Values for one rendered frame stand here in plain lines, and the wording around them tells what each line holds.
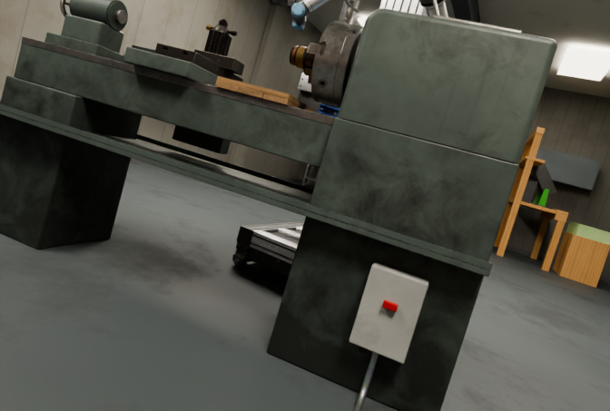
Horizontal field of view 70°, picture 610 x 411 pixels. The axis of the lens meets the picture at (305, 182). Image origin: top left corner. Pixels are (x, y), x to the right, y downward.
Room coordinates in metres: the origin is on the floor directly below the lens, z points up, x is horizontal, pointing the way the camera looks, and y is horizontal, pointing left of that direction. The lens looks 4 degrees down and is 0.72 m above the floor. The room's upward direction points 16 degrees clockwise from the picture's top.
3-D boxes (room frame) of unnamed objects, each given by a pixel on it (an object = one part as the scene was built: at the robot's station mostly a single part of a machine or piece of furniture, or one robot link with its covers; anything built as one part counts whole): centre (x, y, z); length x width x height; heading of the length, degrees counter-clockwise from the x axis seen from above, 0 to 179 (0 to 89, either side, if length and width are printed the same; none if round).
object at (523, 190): (7.18, -4.05, 1.02); 1.58 x 1.48 x 2.05; 156
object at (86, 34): (2.07, 1.15, 1.01); 0.30 x 0.20 x 0.29; 74
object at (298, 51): (1.78, 0.14, 1.08); 0.09 x 0.09 x 0.09; 74
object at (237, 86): (1.80, 0.24, 0.89); 0.36 x 0.30 x 0.04; 164
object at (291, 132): (1.83, 0.34, 0.77); 2.10 x 0.34 x 0.18; 74
